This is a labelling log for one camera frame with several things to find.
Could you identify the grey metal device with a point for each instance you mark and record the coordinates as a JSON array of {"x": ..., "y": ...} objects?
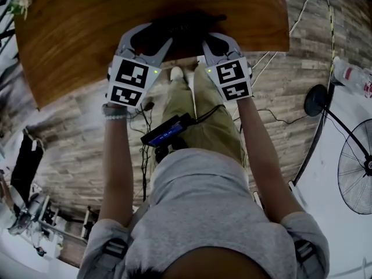
[{"x": 29, "y": 214}]

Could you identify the person's left white shoe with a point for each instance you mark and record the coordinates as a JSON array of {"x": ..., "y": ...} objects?
[{"x": 176, "y": 73}]

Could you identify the grey t-shirt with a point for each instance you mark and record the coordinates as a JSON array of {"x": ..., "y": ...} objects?
[{"x": 203, "y": 208}]

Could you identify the black bag with white tag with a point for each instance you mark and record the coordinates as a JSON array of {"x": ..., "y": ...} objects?
[{"x": 27, "y": 167}]

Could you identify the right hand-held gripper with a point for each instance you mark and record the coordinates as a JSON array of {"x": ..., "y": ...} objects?
[{"x": 232, "y": 78}]

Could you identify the black pedestal fan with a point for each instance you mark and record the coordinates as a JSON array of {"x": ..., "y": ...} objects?
[{"x": 315, "y": 100}]

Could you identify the black metal railing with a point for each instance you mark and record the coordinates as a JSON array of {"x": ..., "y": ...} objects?
[{"x": 5, "y": 19}]

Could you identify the person's right white shoe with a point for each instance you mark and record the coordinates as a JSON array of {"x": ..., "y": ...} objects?
[{"x": 201, "y": 60}]

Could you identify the clear plastic bottle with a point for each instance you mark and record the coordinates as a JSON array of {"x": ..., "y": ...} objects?
[{"x": 351, "y": 75}]

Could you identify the black oblong pouch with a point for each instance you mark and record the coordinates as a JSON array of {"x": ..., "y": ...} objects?
[{"x": 177, "y": 28}]

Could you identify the person's left forearm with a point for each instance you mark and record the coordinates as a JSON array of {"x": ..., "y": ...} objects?
[{"x": 117, "y": 170}]

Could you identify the person's bare neck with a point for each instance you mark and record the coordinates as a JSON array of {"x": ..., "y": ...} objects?
[{"x": 218, "y": 261}]

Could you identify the person's white shoe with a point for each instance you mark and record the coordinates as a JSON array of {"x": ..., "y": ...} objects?
[
  {"x": 176, "y": 73},
  {"x": 201, "y": 60}
]

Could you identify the person's right forearm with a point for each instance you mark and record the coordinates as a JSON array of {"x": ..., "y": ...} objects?
[{"x": 261, "y": 155}]

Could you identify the khaki trousers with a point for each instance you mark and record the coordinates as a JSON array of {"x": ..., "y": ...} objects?
[{"x": 209, "y": 115}]

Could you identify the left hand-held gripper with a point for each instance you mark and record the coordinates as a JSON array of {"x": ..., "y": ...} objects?
[{"x": 132, "y": 80}]

